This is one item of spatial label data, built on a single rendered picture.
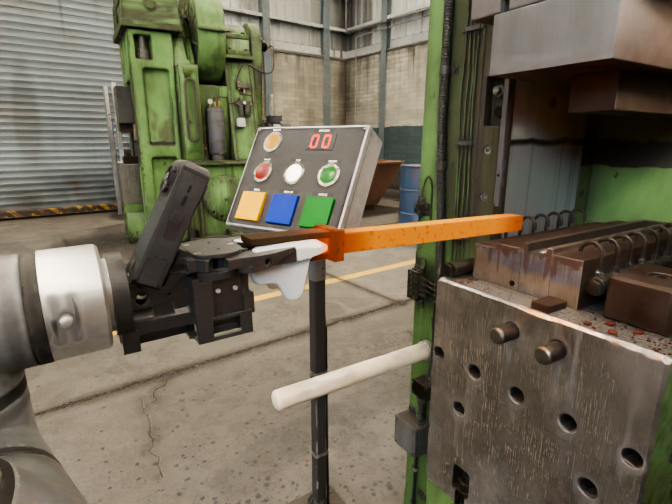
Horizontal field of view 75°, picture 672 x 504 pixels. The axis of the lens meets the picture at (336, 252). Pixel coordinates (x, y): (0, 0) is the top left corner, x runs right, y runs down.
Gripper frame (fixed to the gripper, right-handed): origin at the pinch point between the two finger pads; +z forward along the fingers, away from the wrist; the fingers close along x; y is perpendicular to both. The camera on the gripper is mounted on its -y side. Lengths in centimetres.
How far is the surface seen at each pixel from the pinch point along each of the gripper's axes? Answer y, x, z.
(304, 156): -7, -55, 29
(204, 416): 105, -132, 16
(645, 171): -2, -7, 90
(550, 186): 1, -19, 74
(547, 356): 19.1, 9.4, 31.4
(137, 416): 105, -147, -9
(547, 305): 13.9, 5.7, 36.4
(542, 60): -21.6, -2.7, 42.0
